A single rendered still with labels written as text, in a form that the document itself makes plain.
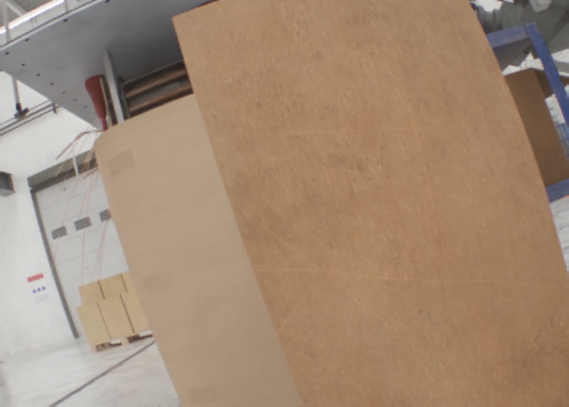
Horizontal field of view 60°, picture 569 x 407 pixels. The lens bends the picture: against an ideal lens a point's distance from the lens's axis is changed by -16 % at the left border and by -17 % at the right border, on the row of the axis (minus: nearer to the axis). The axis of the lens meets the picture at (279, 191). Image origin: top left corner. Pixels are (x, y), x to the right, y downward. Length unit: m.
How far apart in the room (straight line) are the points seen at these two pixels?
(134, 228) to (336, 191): 0.95
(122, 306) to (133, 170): 6.68
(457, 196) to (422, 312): 0.14
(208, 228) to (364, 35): 0.89
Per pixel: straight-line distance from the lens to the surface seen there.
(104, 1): 1.47
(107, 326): 8.26
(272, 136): 0.63
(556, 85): 1.29
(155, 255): 1.48
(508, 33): 1.29
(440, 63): 0.67
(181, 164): 1.48
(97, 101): 1.89
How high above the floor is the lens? 0.62
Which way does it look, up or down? 6 degrees up
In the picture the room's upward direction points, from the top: 19 degrees counter-clockwise
